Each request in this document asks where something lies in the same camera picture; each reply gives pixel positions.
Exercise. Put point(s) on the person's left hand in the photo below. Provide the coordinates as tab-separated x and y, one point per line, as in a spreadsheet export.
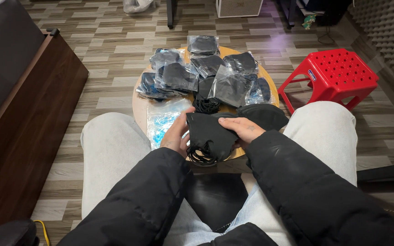
173	135

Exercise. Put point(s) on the person's right hand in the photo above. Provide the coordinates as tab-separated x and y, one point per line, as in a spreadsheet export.
246	130

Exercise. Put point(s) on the person's right fingers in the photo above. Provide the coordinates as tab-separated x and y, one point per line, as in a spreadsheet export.
229	123

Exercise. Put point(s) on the stack of black masks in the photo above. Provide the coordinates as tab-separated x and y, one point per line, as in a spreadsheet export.
209	136

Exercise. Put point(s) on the black masks with tangled loops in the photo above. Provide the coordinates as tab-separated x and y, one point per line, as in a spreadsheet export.
205	99

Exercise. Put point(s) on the loose black face mask stack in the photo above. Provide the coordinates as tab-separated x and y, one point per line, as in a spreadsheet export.
263	117

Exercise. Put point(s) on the pile of bagged black masks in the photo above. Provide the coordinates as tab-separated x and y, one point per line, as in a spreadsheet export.
205	70

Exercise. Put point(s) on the clear plastic bags with blue print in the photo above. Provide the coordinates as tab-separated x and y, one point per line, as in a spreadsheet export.
162	119

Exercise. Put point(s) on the black chair seat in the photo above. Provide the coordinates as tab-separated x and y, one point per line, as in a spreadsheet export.
215	200

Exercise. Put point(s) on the round wooden table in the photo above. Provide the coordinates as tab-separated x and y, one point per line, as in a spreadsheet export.
142	106

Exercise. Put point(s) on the red plastic stool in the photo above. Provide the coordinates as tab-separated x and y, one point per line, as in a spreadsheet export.
333	77

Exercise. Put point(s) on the white speaker box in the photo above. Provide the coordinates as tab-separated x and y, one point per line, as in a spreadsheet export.
239	8

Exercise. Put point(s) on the person's light grey trousers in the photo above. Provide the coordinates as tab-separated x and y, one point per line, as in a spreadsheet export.
115	160

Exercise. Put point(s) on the black metal table leg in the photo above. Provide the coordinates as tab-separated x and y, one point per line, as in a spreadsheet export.
170	13

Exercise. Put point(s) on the green toy figure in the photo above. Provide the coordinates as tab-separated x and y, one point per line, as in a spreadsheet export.
308	21

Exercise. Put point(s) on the clear plastic bag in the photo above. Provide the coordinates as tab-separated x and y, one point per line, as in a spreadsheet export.
137	5

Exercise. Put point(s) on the grey acoustic foam panel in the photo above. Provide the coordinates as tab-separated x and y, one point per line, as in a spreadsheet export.
388	37

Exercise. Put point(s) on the dark brown wooden cabinet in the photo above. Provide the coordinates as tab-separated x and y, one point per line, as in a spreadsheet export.
29	129

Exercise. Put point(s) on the black monitor screen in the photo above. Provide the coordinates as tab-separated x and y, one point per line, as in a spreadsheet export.
5	54

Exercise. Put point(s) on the black office chair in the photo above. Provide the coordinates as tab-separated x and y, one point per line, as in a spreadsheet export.
7	234

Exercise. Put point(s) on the black desk frame with equipment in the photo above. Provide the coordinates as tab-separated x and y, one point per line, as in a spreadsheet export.
315	10

